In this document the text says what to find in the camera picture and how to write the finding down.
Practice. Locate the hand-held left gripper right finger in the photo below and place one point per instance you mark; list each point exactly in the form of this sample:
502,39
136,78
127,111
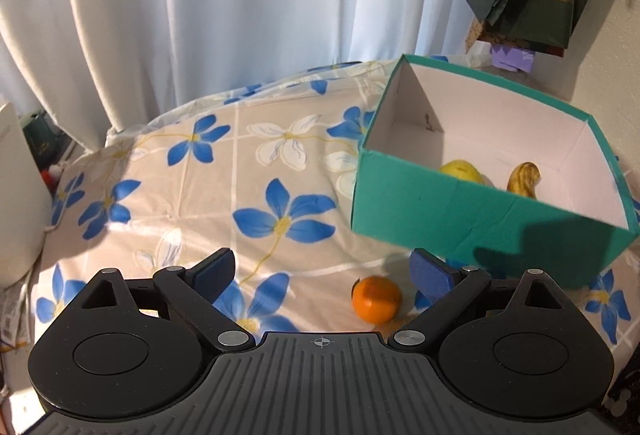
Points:
429,277

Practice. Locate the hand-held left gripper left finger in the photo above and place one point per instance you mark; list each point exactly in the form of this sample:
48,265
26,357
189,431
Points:
216,274

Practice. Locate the orange mandarin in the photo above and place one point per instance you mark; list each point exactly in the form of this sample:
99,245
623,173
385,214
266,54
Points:
376,299

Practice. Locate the teal cardboard box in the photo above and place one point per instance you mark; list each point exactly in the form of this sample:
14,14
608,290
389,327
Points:
440,220

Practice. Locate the floral blue white tablecloth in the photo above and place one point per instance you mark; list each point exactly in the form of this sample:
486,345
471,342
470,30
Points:
160,215

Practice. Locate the yellow round fruit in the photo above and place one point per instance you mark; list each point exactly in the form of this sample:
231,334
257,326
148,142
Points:
462,171

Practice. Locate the brown-spotted yellow banana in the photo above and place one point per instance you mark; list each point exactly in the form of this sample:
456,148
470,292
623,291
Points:
522,179

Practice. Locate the small red toy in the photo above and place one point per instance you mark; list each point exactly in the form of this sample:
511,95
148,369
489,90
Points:
51,175

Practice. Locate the white plastic appliance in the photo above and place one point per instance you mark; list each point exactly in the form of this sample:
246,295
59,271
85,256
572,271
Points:
20,205

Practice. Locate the dark printed cloth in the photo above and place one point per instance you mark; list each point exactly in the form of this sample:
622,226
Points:
622,395

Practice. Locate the purple paper bag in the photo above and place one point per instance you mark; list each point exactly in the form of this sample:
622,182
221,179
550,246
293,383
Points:
512,56

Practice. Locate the white curtain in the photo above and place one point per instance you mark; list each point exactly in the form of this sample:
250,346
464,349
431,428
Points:
200,15

